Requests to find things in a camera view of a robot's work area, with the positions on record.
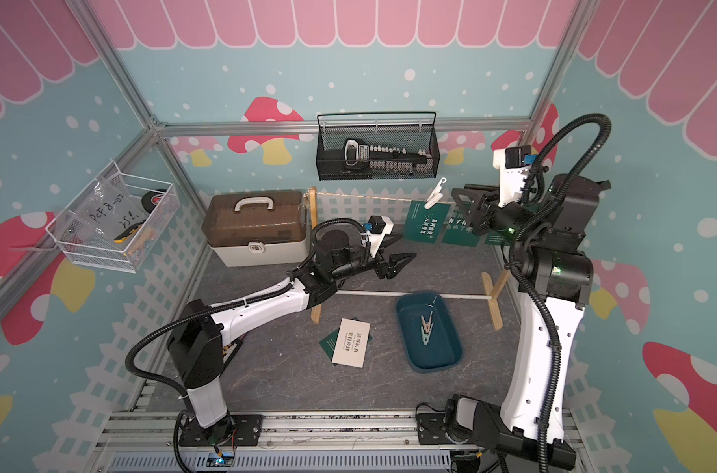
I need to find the green postcard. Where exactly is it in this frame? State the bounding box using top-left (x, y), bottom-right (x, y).
top-left (403, 201), bottom-right (451, 244)
top-left (319, 329), bottom-right (372, 365)
top-left (442, 208), bottom-right (480, 248)
top-left (484, 229), bottom-right (513, 246)

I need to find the white clothespin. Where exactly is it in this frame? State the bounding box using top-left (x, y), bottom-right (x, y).
top-left (425, 177), bottom-right (447, 210)

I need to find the pink clothespin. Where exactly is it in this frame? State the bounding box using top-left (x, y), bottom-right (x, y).
top-left (420, 313), bottom-right (435, 345)

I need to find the mint green clothespin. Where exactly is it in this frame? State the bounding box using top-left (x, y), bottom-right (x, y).
top-left (420, 322), bottom-right (433, 346)

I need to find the wooden postcard rack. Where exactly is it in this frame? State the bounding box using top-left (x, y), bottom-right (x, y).
top-left (306, 185), bottom-right (513, 331)

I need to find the white postcard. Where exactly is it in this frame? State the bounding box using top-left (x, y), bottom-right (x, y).
top-left (331, 318), bottom-right (370, 369)

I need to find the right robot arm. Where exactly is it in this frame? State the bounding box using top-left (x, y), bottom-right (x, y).
top-left (444, 114), bottom-right (612, 472)

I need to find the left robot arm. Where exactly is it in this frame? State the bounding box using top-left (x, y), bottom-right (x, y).
top-left (125, 216), bottom-right (416, 443)

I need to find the teal plastic tray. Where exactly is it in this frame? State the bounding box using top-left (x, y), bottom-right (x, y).
top-left (396, 292), bottom-right (463, 374)

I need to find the brown lidded storage box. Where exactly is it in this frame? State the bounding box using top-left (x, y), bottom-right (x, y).
top-left (202, 190), bottom-right (310, 268)

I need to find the screwdriver bit set case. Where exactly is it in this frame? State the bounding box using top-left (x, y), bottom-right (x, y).
top-left (223, 336), bottom-right (244, 370)

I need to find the black tape roll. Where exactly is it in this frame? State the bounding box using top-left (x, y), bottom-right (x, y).
top-left (141, 189), bottom-right (167, 214)

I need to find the clear plastic bag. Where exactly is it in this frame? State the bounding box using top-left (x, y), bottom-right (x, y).
top-left (77, 177), bottom-right (146, 240)

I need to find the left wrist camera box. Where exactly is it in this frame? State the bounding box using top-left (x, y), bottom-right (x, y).
top-left (364, 215), bottom-right (394, 258)

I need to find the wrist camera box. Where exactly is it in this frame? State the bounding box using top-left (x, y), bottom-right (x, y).
top-left (364, 215), bottom-right (394, 258)
top-left (492, 145), bottom-right (536, 207)

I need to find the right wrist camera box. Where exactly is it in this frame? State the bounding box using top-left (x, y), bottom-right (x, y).
top-left (492, 145), bottom-right (536, 207)

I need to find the black mesh wall basket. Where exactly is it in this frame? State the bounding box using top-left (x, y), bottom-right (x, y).
top-left (315, 112), bottom-right (440, 181)

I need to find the yellow handled tool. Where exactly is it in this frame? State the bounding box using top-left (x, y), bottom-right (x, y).
top-left (113, 222), bottom-right (145, 244)

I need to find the clear wire wall basket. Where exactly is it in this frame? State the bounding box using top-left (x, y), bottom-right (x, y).
top-left (45, 162), bottom-right (180, 273)

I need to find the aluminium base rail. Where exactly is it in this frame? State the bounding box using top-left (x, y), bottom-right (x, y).
top-left (85, 410), bottom-right (590, 473)

